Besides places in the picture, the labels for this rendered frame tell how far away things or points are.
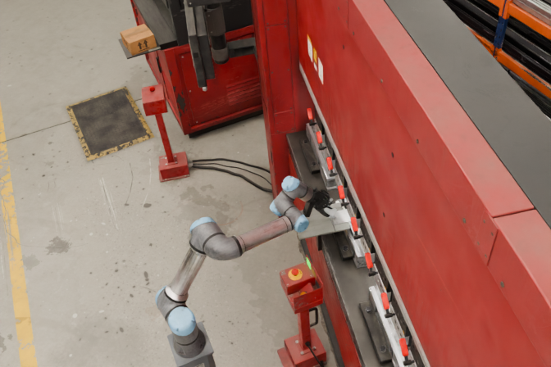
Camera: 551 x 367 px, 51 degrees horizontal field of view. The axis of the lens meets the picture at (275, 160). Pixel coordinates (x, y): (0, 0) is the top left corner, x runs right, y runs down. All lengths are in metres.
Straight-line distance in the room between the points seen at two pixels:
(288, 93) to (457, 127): 2.06
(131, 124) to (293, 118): 2.17
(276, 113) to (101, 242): 1.73
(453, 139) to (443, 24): 0.54
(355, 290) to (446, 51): 1.45
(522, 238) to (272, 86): 2.34
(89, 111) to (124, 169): 0.92
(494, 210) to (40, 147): 4.63
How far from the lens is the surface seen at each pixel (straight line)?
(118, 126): 5.38
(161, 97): 4.23
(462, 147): 1.44
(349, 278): 2.89
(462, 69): 1.69
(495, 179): 1.37
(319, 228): 2.92
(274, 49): 3.25
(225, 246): 2.48
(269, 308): 3.84
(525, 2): 3.90
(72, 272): 4.37
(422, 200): 1.72
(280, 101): 3.47
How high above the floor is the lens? 3.25
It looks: 43 degrees down
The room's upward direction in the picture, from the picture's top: 6 degrees counter-clockwise
